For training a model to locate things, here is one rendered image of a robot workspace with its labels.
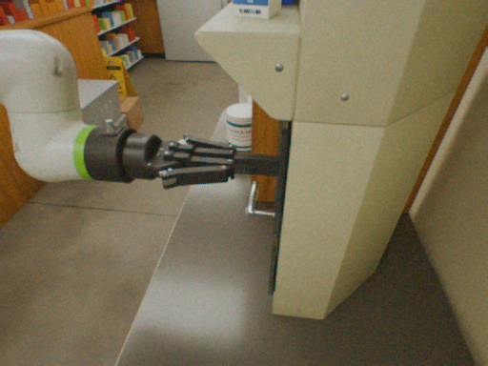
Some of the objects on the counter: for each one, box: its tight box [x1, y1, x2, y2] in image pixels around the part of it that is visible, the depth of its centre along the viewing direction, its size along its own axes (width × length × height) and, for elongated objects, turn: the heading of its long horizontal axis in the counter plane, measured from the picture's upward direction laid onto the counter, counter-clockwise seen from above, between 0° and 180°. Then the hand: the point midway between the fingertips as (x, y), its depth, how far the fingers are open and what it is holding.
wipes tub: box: [226, 103, 253, 151], centre depth 118 cm, size 13×13×15 cm
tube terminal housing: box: [272, 0, 488, 319], centre depth 53 cm, size 25×32×77 cm
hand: (256, 164), depth 47 cm, fingers closed
